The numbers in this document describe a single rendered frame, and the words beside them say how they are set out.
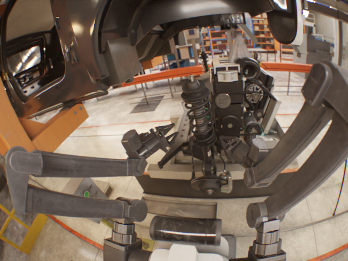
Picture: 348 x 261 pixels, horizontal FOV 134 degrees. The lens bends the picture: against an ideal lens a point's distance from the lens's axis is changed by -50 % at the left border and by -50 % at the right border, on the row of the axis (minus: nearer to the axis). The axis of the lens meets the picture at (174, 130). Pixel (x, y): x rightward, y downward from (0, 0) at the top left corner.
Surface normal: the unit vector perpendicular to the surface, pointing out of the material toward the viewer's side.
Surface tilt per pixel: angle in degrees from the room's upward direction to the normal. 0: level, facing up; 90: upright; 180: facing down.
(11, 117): 90
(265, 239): 43
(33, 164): 81
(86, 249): 0
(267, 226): 32
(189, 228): 5
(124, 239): 48
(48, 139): 90
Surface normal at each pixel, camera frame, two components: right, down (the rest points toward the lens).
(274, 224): -0.06, -0.41
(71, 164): 0.89, -0.19
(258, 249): -0.95, -0.18
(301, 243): -0.21, -0.81
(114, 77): -0.21, 0.58
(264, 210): -0.04, -0.68
